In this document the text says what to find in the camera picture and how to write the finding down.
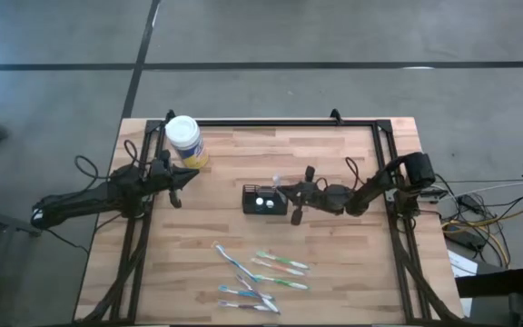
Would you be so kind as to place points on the white paper sheet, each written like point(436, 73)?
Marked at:
point(463, 265)

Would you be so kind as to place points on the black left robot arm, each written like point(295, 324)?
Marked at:
point(80, 200)

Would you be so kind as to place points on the Lysol wipes canister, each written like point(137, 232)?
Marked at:
point(184, 134)

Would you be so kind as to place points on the small black device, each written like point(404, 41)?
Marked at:
point(436, 194)

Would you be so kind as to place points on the black aluminium frame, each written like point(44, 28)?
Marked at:
point(266, 122)

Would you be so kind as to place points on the black flat bar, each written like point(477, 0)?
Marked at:
point(493, 284)

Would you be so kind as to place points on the green toothbrush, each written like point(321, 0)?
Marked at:
point(284, 283)
point(282, 260)

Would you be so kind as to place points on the black power brick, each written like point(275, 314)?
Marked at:
point(468, 240)

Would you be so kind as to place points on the black table clamp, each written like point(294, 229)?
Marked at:
point(335, 115)
point(170, 115)

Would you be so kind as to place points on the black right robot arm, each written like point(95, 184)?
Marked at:
point(375, 186)

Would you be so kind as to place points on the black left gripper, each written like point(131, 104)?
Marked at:
point(159, 178)

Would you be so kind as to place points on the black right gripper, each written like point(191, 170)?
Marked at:
point(318, 196)

